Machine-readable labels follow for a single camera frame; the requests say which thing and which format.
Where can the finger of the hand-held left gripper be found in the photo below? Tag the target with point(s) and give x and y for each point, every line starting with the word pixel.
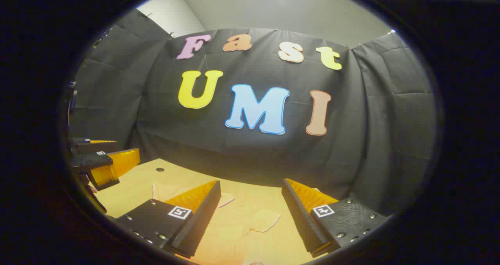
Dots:
pixel 97 146
pixel 90 160

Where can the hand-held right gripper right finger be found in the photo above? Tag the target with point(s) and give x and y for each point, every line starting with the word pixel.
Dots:
pixel 299 218

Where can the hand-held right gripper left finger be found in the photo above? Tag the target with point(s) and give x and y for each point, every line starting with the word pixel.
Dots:
pixel 201 222

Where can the orange T-shirt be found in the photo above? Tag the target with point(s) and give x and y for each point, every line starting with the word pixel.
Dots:
pixel 265 220

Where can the black backdrop cloth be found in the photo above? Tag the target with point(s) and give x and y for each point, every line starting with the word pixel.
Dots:
pixel 250 151

